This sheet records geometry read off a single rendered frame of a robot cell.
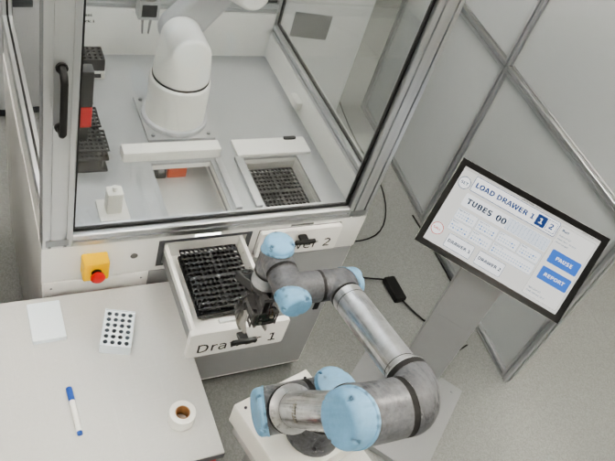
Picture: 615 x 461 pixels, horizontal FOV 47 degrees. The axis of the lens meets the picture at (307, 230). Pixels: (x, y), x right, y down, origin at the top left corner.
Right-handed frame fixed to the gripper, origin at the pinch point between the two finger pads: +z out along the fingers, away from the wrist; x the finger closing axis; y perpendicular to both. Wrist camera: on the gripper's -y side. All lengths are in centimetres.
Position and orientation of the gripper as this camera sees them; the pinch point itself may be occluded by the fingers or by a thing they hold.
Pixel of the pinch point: (246, 322)
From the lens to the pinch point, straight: 189.8
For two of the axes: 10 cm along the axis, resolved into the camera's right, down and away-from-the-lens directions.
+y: 3.4, 7.3, -5.9
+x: 9.0, -0.8, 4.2
